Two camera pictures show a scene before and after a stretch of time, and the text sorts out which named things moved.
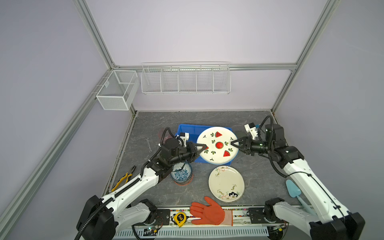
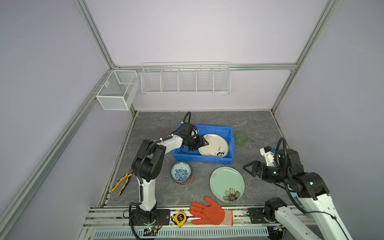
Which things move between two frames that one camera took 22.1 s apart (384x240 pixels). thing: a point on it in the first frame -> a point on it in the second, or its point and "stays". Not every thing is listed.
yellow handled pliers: x=128 y=175 stays
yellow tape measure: x=180 y=218 stays
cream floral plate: x=226 y=183 -> x=217 y=146
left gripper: x=193 y=151 -> x=200 y=143
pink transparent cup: x=164 y=134 stays
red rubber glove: x=212 y=214 stays
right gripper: x=248 y=144 -> x=256 y=163
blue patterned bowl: x=182 y=172 stays
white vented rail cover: x=212 y=232 stays
